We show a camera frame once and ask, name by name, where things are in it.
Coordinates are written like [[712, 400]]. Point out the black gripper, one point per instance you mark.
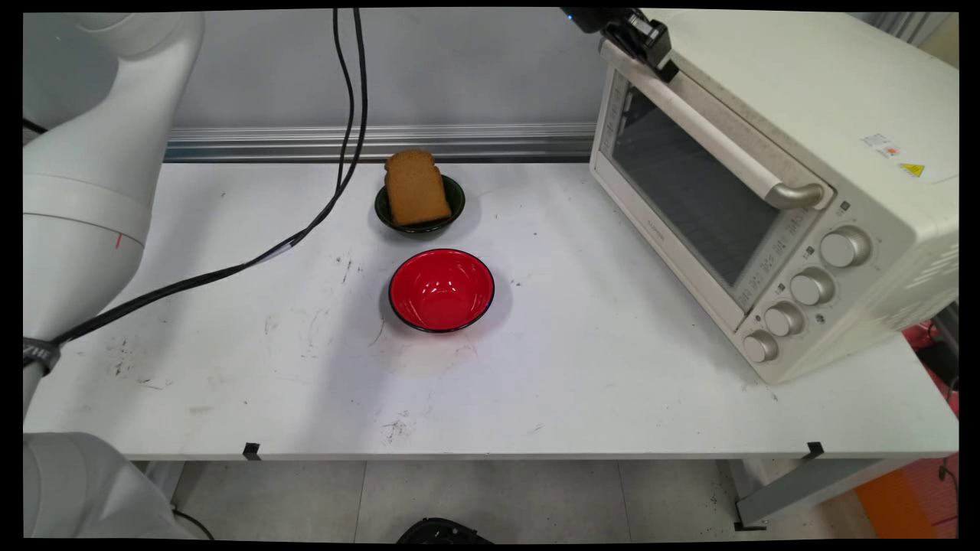
[[593, 18]]

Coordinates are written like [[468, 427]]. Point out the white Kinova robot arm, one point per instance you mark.
[[84, 191]]

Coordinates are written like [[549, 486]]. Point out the cream toaster oven body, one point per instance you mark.
[[865, 92]]

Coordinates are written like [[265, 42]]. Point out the dark green bowl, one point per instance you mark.
[[458, 195]]

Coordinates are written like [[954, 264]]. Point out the white label sticker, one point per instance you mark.
[[880, 145]]

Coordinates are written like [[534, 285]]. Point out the brown bread slice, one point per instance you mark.
[[416, 190]]

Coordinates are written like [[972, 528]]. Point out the silver oven knob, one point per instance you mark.
[[844, 247], [811, 288], [759, 347], [782, 320]]

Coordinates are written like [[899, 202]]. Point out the yellow warning sticker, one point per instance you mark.
[[912, 170]]

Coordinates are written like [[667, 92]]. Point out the red bowl with black rim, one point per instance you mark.
[[442, 291]]

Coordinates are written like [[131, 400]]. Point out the red object beside table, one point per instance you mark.
[[930, 360]]

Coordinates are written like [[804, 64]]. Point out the black tape marker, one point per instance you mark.
[[252, 451], [815, 450]]

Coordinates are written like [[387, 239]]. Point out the grey table leg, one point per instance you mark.
[[804, 486]]

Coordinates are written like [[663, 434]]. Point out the black round floor object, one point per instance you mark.
[[442, 532]]

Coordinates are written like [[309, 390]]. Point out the aluminium profile rail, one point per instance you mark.
[[344, 143]]

